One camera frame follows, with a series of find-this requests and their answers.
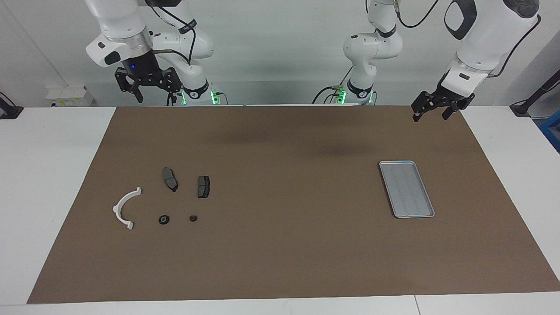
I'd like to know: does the black base cable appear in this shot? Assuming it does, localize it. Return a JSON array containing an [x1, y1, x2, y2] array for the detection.
[[311, 66, 355, 105], [166, 85, 184, 106]]

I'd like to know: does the silver metal tray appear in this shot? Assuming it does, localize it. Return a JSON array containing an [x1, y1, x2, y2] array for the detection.
[[378, 160, 436, 219]]

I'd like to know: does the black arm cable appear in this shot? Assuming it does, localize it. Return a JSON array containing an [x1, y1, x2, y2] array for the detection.
[[395, 0, 542, 78], [146, 0, 197, 66]]

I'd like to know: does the brown table mat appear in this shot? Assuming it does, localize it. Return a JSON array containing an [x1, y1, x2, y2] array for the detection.
[[26, 104, 560, 304]]

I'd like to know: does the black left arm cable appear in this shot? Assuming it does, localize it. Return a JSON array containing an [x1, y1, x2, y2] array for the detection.
[[395, 0, 542, 78]]

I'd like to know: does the white curved plastic bracket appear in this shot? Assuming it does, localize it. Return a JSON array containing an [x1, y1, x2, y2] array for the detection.
[[112, 187, 143, 231]]

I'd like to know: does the black angled stand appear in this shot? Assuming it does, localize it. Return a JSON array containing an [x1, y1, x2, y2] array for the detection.
[[509, 69, 560, 118]]

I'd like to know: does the curved grey brake pad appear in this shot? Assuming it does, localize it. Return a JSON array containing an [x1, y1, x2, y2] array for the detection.
[[162, 167, 179, 193]]

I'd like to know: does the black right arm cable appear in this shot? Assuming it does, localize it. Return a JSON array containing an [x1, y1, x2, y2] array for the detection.
[[146, 0, 197, 66]]

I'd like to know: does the white cardboard box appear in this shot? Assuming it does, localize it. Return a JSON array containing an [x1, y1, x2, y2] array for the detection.
[[45, 85, 94, 107]]

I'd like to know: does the blue crate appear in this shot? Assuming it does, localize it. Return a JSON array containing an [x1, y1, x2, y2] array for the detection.
[[539, 109, 560, 154]]

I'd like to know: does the black clamp stand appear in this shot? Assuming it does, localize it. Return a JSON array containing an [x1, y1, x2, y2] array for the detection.
[[0, 91, 24, 120]]

